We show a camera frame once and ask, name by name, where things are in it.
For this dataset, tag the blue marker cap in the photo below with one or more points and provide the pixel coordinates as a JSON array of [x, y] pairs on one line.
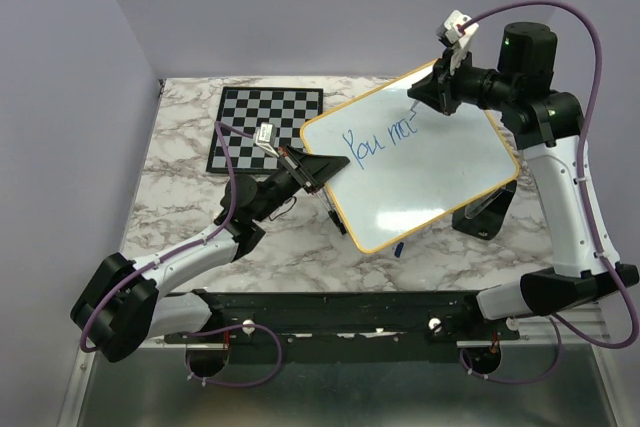
[[399, 249]]

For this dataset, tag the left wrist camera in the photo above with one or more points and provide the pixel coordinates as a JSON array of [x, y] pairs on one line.
[[264, 138]]

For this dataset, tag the yellow framed whiteboard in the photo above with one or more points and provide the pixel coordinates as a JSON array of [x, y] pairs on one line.
[[408, 168]]

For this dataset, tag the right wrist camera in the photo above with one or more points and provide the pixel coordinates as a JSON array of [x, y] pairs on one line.
[[456, 37]]

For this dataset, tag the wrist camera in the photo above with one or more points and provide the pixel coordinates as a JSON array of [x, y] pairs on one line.
[[456, 37], [264, 138]]

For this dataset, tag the black eraser holder stand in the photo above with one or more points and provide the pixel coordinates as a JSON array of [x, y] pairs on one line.
[[483, 218]]

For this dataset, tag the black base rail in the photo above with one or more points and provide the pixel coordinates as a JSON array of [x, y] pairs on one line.
[[355, 327]]

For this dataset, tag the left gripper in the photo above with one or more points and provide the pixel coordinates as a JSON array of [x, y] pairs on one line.
[[315, 170]]

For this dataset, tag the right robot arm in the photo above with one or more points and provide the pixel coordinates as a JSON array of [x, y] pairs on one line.
[[546, 125]]

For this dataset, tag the black wire board easel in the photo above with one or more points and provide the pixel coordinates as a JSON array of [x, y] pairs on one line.
[[333, 214]]

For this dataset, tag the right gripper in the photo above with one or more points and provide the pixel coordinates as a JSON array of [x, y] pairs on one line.
[[438, 89]]

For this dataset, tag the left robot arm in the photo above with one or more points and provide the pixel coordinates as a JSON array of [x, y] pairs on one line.
[[126, 300]]

